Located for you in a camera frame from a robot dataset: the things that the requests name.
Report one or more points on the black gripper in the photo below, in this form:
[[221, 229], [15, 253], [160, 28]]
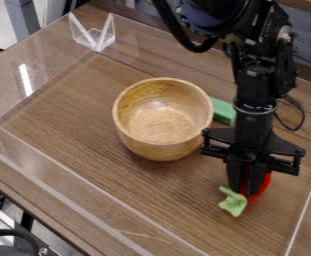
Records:
[[280, 154]]

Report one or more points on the red plush strawberry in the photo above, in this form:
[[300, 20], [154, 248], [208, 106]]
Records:
[[236, 201]]

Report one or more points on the green sponge block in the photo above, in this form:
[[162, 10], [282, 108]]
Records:
[[225, 114]]

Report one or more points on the wooden bowl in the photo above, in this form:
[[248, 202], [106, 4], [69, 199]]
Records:
[[160, 114]]

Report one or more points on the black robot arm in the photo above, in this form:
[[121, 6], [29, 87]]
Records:
[[254, 29]]

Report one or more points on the black clamp base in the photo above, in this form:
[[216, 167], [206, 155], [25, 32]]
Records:
[[18, 242]]

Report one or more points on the clear acrylic tray enclosure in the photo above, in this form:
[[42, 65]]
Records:
[[99, 149]]

